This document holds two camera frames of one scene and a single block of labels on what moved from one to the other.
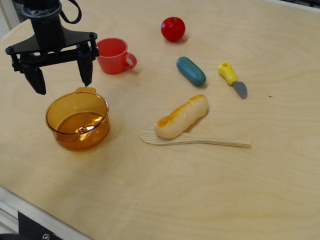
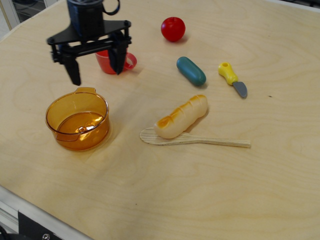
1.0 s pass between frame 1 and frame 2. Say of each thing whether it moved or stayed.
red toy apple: stayed
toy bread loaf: stayed
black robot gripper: moved
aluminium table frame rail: stayed
